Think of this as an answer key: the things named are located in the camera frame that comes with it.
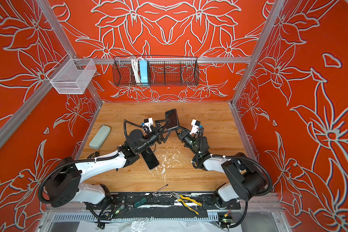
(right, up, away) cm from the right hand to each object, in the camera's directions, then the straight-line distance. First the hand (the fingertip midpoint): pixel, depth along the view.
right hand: (172, 124), depth 75 cm
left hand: (0, 0, -6) cm, 6 cm away
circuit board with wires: (+26, -46, -7) cm, 54 cm away
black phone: (-14, -22, +12) cm, 29 cm away
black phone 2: (0, +5, +8) cm, 9 cm away
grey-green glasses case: (-49, -10, +20) cm, 54 cm away
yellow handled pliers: (+4, -38, -1) cm, 39 cm away
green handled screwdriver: (-16, -39, -3) cm, 42 cm away
